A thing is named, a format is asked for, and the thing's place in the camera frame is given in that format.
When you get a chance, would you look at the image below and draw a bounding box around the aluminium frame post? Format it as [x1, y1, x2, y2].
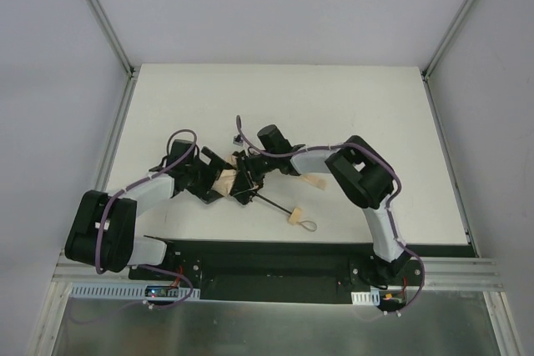
[421, 0, 478, 82]
[85, 0, 136, 77]

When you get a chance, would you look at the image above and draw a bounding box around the aluminium front rail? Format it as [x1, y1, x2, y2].
[52, 256, 505, 292]

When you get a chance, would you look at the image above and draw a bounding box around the white cable duct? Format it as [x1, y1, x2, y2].
[70, 283, 201, 302]
[350, 290, 380, 307]

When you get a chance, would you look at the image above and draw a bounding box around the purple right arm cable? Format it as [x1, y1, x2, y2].
[235, 114, 426, 315]

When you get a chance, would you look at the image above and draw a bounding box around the left aluminium frame post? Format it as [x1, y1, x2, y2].
[85, 0, 136, 77]

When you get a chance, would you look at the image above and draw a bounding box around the right white cable duct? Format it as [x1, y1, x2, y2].
[350, 290, 380, 307]

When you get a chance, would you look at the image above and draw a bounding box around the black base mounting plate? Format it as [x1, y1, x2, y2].
[128, 240, 423, 304]

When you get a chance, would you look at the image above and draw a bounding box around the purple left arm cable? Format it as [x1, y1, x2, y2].
[94, 128, 199, 276]

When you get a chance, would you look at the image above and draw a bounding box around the right aluminium frame post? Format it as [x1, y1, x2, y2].
[421, 0, 478, 82]

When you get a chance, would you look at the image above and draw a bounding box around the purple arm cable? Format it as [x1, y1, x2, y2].
[94, 128, 199, 276]
[235, 114, 426, 315]

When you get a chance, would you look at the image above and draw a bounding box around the left white cable duct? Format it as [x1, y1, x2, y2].
[70, 283, 201, 302]

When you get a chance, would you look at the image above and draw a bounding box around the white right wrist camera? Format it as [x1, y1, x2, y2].
[233, 134, 244, 146]

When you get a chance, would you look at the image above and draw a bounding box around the beige folding umbrella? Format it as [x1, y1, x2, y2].
[212, 151, 326, 233]

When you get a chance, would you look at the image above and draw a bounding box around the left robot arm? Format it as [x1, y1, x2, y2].
[64, 139, 234, 273]

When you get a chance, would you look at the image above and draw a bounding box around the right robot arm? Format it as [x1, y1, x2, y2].
[229, 120, 410, 289]

